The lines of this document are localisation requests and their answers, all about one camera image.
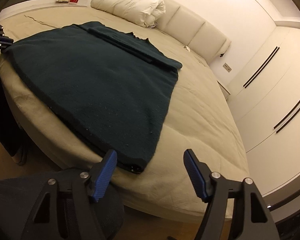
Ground wall power socket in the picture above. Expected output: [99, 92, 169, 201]
[223, 63, 232, 72]

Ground white wardrobe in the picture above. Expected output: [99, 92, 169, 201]
[228, 27, 300, 196]

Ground white nightstand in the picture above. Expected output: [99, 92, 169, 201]
[217, 80, 231, 100]

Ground white rolled duvet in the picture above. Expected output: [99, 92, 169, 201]
[90, 0, 166, 28]

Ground cream padded headboard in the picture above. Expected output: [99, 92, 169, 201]
[157, 0, 231, 63]

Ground beige bed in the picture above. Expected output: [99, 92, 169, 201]
[0, 7, 249, 222]

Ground dark teal knit sweater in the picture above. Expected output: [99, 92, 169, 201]
[4, 21, 182, 174]

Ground black mesh chair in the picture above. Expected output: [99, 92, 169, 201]
[0, 168, 125, 239]

